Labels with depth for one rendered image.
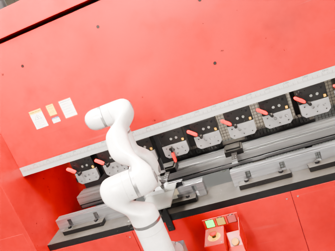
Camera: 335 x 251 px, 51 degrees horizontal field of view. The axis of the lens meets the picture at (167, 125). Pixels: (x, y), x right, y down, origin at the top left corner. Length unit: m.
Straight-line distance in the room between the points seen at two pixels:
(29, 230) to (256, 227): 1.39
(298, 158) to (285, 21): 0.76
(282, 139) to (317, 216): 0.51
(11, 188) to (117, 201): 1.11
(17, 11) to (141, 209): 1.31
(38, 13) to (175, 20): 0.75
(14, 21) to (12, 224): 1.21
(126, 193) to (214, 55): 0.91
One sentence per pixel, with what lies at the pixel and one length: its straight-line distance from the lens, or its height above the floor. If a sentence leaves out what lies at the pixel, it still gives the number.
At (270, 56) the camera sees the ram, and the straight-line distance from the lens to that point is 1.92.
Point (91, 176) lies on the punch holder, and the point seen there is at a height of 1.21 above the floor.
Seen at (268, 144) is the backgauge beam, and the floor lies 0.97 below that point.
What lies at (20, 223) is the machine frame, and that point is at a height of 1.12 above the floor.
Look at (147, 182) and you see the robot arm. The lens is 1.36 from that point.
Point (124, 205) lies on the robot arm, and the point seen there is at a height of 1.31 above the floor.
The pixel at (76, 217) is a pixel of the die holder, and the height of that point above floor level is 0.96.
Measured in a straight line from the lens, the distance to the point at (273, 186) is 2.06.
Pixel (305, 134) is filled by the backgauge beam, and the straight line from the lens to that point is 2.36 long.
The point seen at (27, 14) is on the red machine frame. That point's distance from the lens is 2.14.
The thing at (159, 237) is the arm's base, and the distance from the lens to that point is 1.48.
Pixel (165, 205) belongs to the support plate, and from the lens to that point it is 1.97.
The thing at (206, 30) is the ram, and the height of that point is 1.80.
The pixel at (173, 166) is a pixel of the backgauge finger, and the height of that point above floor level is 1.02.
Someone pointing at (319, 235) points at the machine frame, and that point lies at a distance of 2.25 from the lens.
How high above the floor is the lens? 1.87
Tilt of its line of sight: 14 degrees down
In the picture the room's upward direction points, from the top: 22 degrees counter-clockwise
